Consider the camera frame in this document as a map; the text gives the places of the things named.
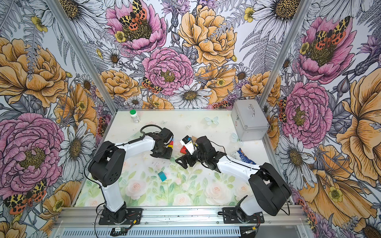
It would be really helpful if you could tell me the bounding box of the silver metal first-aid case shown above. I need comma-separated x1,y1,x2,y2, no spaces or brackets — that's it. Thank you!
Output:
231,99,269,141

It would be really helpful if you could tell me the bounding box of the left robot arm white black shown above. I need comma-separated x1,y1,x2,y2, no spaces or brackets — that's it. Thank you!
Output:
88,127,173,225

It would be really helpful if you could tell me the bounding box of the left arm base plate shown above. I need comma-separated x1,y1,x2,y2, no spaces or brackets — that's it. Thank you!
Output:
99,207,143,225

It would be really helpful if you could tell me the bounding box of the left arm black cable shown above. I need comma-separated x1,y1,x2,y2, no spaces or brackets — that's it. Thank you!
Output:
127,124,164,145

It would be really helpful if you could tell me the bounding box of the small circuit board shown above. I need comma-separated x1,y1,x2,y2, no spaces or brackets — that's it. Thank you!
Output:
110,227,128,237

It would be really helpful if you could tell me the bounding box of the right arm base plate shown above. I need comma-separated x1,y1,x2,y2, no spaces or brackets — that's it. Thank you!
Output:
218,207,265,224

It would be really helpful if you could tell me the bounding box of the white bottle green cap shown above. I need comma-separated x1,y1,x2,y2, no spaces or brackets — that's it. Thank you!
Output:
130,109,140,123

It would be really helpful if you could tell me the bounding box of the teal block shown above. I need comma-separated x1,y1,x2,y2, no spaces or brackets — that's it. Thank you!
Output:
158,171,167,181

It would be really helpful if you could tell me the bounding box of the aluminium front rail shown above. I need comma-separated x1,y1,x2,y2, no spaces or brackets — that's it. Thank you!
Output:
50,205,314,238

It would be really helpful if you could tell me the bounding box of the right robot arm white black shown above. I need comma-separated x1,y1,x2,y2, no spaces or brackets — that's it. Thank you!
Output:
175,136,292,223

